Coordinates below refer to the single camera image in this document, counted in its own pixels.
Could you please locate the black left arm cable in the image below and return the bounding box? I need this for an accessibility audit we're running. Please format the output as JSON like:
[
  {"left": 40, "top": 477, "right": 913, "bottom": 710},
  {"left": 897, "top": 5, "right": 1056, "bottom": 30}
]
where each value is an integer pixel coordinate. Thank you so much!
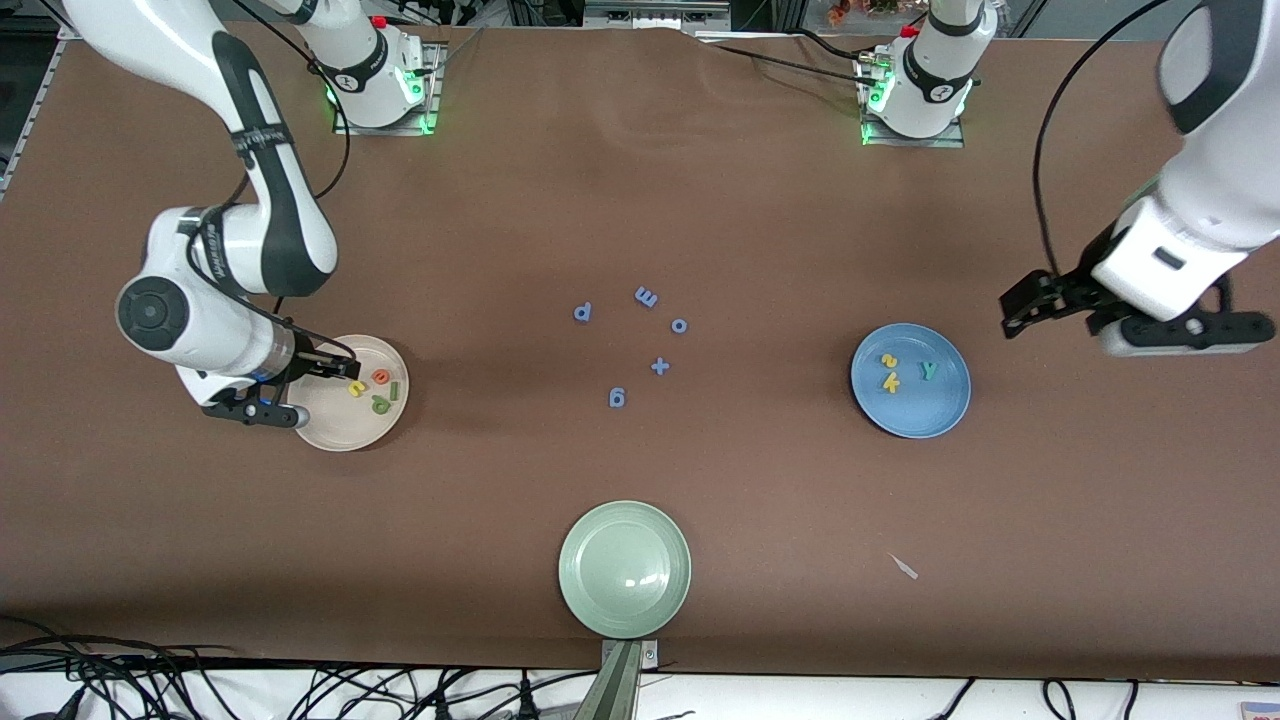
[{"left": 1033, "top": 0, "right": 1171, "bottom": 276}]

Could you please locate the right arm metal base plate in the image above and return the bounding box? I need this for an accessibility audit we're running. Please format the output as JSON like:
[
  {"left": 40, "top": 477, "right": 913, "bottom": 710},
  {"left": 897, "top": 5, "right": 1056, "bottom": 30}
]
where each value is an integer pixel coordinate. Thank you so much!
[{"left": 332, "top": 42, "right": 447, "bottom": 137}]

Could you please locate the green round plate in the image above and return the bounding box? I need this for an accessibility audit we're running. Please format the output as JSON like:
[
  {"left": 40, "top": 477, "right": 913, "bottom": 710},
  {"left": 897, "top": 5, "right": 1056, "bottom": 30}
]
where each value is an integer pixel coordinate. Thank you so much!
[{"left": 558, "top": 500, "right": 693, "bottom": 640}]

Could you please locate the beige round plate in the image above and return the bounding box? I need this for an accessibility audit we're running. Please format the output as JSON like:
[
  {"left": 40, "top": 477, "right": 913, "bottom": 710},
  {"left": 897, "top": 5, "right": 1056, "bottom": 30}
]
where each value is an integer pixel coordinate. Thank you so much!
[{"left": 288, "top": 334, "right": 410, "bottom": 452}]

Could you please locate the black cable tangle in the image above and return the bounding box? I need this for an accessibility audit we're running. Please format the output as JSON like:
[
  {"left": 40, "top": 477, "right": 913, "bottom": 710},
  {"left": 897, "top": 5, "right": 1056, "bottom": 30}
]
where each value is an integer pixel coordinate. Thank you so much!
[
  {"left": 290, "top": 662, "right": 601, "bottom": 720},
  {"left": 0, "top": 615, "right": 241, "bottom": 720}
]

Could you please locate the grey metal frame box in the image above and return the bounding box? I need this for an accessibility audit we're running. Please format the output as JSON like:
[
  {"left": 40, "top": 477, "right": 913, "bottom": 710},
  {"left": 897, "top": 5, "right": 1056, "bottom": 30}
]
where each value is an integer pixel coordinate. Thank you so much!
[{"left": 583, "top": 0, "right": 733, "bottom": 31}]

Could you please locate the aluminium table frame rail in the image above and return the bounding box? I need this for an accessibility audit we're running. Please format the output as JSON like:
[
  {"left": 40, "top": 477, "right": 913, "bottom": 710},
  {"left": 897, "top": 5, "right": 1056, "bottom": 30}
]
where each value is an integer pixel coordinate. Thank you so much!
[{"left": 0, "top": 30, "right": 66, "bottom": 196}]

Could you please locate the long black right arm cable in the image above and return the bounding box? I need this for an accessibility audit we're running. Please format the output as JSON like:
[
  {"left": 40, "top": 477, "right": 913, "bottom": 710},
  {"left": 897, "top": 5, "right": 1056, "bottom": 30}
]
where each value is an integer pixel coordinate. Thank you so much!
[{"left": 225, "top": 0, "right": 351, "bottom": 301}]

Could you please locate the brown table cover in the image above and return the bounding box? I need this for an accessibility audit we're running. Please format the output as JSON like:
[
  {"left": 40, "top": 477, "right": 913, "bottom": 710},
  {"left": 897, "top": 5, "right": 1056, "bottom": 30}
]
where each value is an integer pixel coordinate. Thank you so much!
[{"left": 0, "top": 15, "right": 1280, "bottom": 686}]

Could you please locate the aluminium camera post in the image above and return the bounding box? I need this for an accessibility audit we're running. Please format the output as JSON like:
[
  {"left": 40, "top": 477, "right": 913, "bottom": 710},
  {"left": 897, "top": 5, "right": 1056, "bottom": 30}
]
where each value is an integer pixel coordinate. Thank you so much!
[{"left": 572, "top": 638, "right": 661, "bottom": 720}]

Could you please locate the blue round plate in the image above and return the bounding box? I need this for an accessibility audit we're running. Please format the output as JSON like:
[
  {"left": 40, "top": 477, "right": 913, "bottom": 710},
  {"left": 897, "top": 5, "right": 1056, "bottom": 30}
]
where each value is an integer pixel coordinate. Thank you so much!
[{"left": 850, "top": 322, "right": 972, "bottom": 440}]

